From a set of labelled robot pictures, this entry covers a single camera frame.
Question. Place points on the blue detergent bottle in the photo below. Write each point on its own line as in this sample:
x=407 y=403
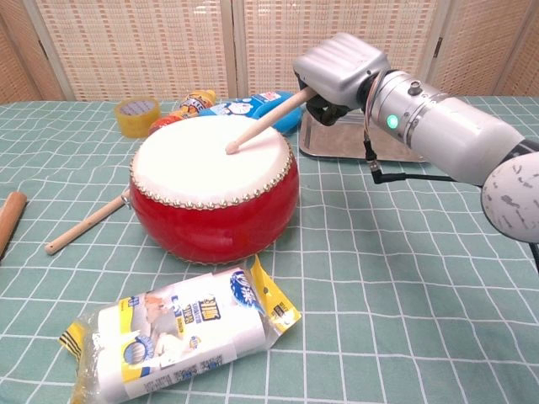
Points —
x=227 y=110

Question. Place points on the wooden drumstick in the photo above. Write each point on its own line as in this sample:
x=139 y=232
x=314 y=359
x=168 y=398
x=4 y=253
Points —
x=269 y=121
x=84 y=226

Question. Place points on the yellow tape roll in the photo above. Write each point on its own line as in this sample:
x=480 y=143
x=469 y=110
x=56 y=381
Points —
x=137 y=124

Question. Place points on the black screen hinge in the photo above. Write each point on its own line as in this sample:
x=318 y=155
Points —
x=439 y=44

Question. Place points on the woven bamboo folding screen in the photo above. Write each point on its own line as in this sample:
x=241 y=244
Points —
x=147 y=50

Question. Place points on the red drum white skin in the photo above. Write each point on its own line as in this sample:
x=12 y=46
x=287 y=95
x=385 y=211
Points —
x=189 y=177

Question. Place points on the orange drink bottle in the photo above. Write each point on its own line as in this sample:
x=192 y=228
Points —
x=193 y=105

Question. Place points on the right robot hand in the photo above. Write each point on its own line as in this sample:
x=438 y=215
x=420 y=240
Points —
x=341 y=67

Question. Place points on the thick wooden rod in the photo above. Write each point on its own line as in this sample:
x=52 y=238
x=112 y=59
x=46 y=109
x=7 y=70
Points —
x=10 y=214

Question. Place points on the metal tray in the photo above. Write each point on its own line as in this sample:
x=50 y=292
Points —
x=337 y=139

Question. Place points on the green checkered tablecloth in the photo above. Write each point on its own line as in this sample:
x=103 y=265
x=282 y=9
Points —
x=379 y=294

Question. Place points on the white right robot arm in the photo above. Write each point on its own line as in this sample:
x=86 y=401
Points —
x=455 y=126

